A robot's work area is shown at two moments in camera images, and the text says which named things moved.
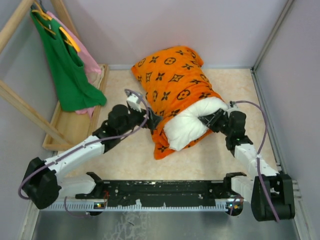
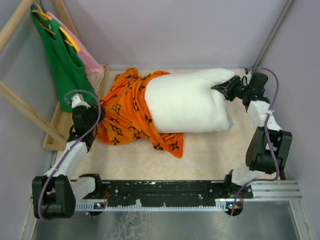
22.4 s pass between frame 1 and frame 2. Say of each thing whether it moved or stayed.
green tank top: stayed
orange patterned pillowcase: moved
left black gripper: moved
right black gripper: moved
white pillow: moved
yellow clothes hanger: stayed
